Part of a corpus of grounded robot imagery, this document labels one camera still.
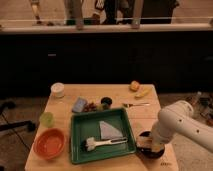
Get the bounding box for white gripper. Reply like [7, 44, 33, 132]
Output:
[136, 131, 166, 150]

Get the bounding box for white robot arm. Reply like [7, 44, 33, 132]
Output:
[136, 100, 213, 154]

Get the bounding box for dark purple bowl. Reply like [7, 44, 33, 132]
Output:
[136, 131, 165, 159]

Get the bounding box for blue eraser block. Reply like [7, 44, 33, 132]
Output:
[72, 98, 87, 113]

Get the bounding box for orange bowl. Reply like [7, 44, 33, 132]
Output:
[33, 128, 66, 160]

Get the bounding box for yellow toy banana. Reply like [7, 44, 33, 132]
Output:
[135, 88, 152, 98]

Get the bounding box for grey folded cloth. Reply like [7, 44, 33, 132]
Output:
[99, 121, 123, 140]

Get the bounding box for orange toy fruit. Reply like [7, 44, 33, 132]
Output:
[129, 81, 140, 92]

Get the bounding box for green plastic tray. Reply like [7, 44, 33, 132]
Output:
[70, 108, 136, 164]

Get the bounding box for black round lid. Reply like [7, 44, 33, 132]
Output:
[101, 97, 112, 105]

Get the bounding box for white dish brush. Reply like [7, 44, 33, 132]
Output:
[82, 137, 128, 152]

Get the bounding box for dark red grape bunch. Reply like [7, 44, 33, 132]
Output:
[83, 103, 97, 112]

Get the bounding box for white round container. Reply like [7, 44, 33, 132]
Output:
[51, 82, 64, 98]

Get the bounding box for light green cup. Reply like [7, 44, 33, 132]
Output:
[39, 112, 54, 128]

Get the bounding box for black office chair base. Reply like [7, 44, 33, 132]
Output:
[0, 101, 36, 132]

